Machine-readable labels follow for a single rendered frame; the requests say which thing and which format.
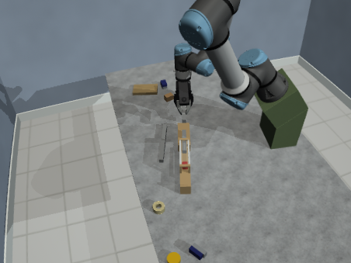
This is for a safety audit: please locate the yellow cylinder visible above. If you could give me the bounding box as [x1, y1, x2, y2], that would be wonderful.
[167, 252, 180, 263]

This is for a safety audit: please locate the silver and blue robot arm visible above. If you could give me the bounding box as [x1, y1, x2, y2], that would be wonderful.
[173, 0, 288, 110]

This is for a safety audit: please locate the beige roll of masking tape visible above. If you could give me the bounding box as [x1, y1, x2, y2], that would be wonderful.
[152, 201, 165, 214]

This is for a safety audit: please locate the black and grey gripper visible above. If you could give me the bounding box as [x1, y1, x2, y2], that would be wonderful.
[174, 76, 193, 115]

